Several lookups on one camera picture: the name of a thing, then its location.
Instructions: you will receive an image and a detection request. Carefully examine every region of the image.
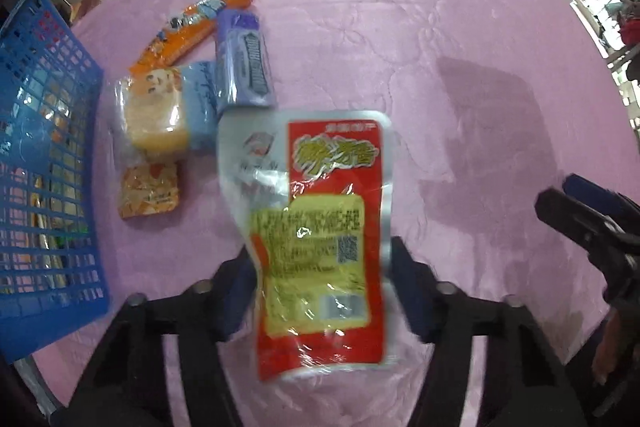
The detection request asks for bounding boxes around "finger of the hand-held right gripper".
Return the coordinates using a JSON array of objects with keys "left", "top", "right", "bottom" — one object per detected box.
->
[
  {"left": 561, "top": 173, "right": 640, "bottom": 220},
  {"left": 534, "top": 188, "right": 640, "bottom": 260}
]

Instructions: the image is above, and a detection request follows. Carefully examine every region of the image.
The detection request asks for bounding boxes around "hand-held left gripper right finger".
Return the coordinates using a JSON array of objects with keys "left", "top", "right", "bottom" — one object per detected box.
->
[{"left": 390, "top": 236, "right": 588, "bottom": 427}]

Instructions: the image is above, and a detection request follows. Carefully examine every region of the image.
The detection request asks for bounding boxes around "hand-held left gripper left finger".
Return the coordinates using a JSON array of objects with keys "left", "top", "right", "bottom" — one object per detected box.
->
[{"left": 65, "top": 247, "right": 259, "bottom": 427}]

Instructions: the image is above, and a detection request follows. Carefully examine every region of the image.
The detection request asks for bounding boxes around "red silver snack packet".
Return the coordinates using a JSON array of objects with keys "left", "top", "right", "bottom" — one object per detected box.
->
[{"left": 216, "top": 108, "right": 396, "bottom": 383}]

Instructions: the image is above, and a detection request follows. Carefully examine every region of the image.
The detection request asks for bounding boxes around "blue plastic basket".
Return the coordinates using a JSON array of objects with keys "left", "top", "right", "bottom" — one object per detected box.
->
[{"left": 0, "top": 0, "right": 112, "bottom": 365}]

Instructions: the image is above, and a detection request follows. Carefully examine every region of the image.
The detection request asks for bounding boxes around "person's right hand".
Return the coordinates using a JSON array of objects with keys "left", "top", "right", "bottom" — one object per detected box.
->
[{"left": 591, "top": 312, "right": 624, "bottom": 386}]

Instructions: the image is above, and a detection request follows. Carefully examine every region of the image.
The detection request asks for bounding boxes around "small orange snack packet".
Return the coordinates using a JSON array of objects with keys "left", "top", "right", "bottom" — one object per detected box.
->
[{"left": 117, "top": 161, "right": 182, "bottom": 220}]

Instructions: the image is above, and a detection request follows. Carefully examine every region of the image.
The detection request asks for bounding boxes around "light blue snack packet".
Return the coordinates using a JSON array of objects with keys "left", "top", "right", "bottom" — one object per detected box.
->
[{"left": 180, "top": 61, "right": 222, "bottom": 151}]

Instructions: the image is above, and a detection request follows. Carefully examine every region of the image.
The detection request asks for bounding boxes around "yellow cake packet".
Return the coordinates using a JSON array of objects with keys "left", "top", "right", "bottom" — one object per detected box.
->
[{"left": 109, "top": 67, "right": 193, "bottom": 158}]

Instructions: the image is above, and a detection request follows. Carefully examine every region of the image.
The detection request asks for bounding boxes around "pink tablecloth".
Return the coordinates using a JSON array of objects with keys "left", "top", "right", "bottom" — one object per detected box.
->
[{"left": 10, "top": 0, "right": 640, "bottom": 427}]

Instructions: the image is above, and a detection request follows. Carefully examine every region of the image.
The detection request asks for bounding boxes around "periwinkle snack packet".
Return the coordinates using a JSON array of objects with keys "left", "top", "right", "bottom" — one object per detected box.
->
[{"left": 214, "top": 8, "right": 277, "bottom": 114}]

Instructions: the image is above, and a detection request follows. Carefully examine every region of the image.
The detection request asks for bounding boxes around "long orange snack packet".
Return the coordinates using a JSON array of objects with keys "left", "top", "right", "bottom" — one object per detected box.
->
[{"left": 129, "top": 0, "right": 256, "bottom": 75}]

